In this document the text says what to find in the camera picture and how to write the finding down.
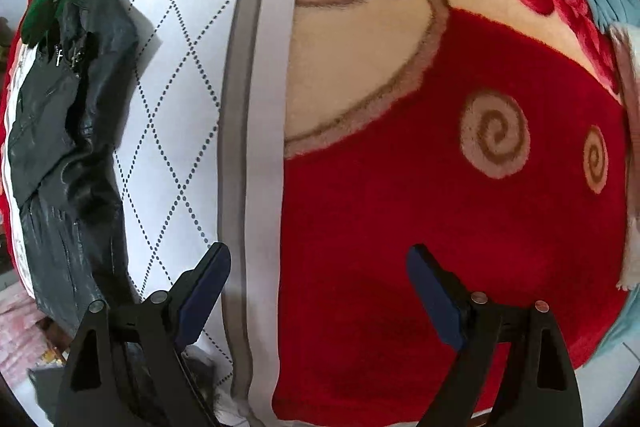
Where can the folded white towel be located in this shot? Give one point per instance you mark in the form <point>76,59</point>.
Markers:
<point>625,39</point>

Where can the red floral blanket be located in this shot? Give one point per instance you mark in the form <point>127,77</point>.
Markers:
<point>491,131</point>

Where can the white patterned square cloth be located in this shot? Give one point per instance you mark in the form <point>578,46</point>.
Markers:
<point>199,159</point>

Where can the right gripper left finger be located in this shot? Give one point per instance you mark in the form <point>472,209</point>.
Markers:
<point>126,366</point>

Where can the black leather jacket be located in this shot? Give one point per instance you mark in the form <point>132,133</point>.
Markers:
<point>68,116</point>

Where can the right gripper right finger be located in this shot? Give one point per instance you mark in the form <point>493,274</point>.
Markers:
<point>538,386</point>

